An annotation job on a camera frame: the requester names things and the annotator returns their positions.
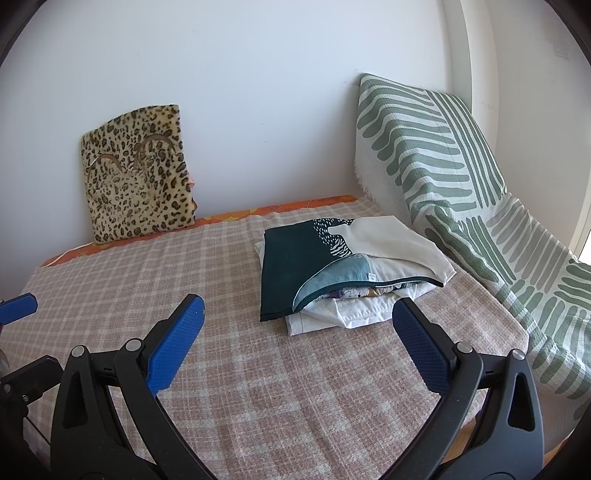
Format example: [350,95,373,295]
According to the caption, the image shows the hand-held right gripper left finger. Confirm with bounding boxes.
[50,294,218,480]

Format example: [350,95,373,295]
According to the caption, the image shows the white folded garment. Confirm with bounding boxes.
[255,240,451,336]

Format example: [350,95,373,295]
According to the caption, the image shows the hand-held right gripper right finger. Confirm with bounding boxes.
[385,298,546,480]

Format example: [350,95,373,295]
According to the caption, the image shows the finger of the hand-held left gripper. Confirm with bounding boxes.
[0,293,38,326]
[0,353,63,407]

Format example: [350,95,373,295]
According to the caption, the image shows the green striped white throw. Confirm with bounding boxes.
[353,73,591,400]

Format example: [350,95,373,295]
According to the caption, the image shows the pink plaid blanket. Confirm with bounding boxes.
[0,196,529,480]

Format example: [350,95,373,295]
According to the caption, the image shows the cream and teal printed t-shirt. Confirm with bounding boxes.
[259,217,458,322]

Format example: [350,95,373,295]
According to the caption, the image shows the leopard print cushion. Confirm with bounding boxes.
[81,104,199,244]

